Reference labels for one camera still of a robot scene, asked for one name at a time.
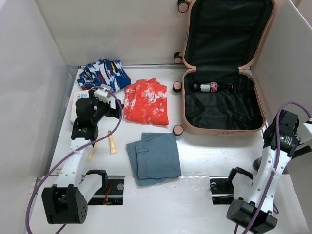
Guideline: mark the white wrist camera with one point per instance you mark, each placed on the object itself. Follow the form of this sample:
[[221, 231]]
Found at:
[[102, 92], [304, 131]]

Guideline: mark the blue white patterned garment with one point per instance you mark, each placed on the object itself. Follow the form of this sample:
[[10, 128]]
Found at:
[[104, 72]]

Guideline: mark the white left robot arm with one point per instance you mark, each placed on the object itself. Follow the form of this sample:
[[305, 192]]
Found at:
[[66, 201]]

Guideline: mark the pink hard-shell suitcase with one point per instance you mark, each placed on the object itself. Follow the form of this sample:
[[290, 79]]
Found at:
[[223, 40]]

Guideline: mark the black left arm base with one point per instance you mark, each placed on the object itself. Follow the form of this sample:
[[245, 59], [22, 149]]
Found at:
[[112, 195]]

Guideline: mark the red white patterned garment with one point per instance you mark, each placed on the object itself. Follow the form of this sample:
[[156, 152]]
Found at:
[[146, 102]]

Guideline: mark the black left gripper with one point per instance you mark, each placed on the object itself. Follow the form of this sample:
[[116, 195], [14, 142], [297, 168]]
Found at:
[[111, 112]]

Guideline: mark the white first aid tin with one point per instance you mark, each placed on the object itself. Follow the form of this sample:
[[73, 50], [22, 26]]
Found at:
[[80, 104]]

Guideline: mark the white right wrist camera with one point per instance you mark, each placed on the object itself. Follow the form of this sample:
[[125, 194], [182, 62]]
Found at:
[[304, 131]]

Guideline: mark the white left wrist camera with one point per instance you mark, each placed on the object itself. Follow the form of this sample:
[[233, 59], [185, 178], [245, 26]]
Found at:
[[102, 92]]

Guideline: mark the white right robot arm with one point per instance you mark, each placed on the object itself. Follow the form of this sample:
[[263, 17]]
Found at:
[[281, 139]]

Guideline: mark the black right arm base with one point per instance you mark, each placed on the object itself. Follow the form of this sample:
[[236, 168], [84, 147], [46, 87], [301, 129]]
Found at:
[[221, 186]]

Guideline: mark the folded blue denim shorts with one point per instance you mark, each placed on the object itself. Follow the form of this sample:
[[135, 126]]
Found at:
[[154, 159]]

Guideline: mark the small cream cosmetic tube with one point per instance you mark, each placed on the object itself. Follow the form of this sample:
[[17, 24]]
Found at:
[[112, 144]]

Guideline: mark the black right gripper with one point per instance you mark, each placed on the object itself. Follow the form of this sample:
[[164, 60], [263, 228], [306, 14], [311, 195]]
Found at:
[[300, 151]]

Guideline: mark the large cream cosmetic tube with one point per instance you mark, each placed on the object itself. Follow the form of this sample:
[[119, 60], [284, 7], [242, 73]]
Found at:
[[90, 155]]

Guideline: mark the cola bottle red cap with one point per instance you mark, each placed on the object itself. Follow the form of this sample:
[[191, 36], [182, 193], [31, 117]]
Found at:
[[211, 87]]

